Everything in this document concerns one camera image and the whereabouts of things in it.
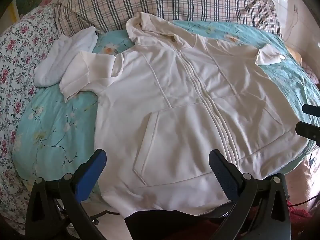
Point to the black cloth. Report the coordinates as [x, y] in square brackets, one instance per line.
[150, 222]

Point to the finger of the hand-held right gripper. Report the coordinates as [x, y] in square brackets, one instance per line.
[312, 110]
[308, 132]

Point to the dark red garment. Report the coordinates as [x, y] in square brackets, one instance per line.
[298, 217]

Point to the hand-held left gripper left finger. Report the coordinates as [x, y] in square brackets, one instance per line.
[92, 171]

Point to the plaid quilt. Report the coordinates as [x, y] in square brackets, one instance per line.
[162, 0]

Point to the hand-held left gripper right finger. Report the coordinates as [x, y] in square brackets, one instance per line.
[223, 173]

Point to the teal flowered bedsheet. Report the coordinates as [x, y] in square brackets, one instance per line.
[50, 130]

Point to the white zip hoodie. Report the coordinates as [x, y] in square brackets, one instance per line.
[175, 92]

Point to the red flowered white sheet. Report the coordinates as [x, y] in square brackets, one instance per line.
[17, 55]

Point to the white folded cloth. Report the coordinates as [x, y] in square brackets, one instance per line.
[57, 60]

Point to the pink checked pillow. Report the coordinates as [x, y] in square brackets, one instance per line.
[312, 73]

